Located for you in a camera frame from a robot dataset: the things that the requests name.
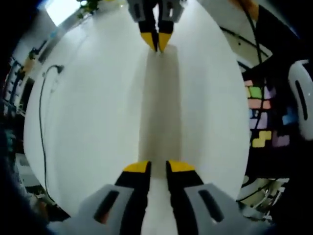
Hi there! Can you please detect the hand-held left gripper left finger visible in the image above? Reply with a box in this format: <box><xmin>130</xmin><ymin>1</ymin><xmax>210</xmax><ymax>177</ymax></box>
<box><xmin>73</xmin><ymin>160</ymin><xmax>153</xmax><ymax>235</ymax></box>

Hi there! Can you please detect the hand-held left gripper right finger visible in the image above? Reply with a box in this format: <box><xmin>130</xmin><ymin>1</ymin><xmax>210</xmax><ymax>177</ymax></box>
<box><xmin>166</xmin><ymin>160</ymin><xmax>247</xmax><ymax>235</ymax></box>

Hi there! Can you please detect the person's dark printed shirt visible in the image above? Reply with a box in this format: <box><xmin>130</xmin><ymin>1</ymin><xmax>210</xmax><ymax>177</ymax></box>
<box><xmin>241</xmin><ymin>4</ymin><xmax>313</xmax><ymax>221</ymax></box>

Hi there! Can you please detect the green potted plant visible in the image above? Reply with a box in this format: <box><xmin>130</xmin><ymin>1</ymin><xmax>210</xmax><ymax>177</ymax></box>
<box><xmin>76</xmin><ymin>0</ymin><xmax>100</xmax><ymax>19</ymax></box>

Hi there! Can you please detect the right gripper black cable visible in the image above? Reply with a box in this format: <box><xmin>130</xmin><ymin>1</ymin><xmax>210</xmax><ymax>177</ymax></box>
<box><xmin>244</xmin><ymin>4</ymin><xmax>264</xmax><ymax>65</ymax></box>

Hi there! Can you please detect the white worn device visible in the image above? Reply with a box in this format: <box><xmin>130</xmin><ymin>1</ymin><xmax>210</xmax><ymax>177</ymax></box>
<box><xmin>288</xmin><ymin>59</ymin><xmax>313</xmax><ymax>141</ymax></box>

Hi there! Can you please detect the black power cable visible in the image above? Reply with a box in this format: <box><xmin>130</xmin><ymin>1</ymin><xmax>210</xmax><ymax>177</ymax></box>
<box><xmin>38</xmin><ymin>64</ymin><xmax>65</xmax><ymax>198</ymax></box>

